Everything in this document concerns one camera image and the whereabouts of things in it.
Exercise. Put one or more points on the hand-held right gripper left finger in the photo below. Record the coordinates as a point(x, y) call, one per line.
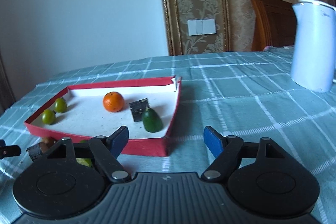
point(119, 139)

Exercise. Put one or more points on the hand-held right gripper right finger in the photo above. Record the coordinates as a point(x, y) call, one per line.
point(214, 141)

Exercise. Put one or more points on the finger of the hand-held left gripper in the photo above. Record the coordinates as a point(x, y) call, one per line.
point(1, 142)
point(10, 151)

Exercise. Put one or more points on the red cardboard tray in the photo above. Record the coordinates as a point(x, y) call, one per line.
point(92, 119)

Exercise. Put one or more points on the dark square block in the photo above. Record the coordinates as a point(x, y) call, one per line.
point(137, 109)

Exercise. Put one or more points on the dark green avocado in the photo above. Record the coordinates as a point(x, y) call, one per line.
point(151, 121)

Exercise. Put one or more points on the orange tangerine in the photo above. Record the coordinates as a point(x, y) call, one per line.
point(113, 102)

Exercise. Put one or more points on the small brown kiwi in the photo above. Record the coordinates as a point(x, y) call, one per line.
point(48, 141)

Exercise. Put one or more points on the green cucumber piece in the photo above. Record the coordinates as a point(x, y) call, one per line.
point(84, 162)

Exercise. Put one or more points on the green jujube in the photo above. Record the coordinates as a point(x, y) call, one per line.
point(48, 117)
point(61, 105)

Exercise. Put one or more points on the green checked sheet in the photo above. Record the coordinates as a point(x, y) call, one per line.
point(249, 113)

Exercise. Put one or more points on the pink cloth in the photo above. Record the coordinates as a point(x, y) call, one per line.
point(266, 48)

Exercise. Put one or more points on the brown wooden headboard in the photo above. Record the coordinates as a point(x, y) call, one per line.
point(273, 24)

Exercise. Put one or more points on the white electric kettle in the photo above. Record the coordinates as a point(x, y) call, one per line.
point(312, 50)

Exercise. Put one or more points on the dark wooden frame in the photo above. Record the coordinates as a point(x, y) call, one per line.
point(5, 87)

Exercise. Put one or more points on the white wall switch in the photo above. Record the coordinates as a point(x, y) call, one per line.
point(201, 27)

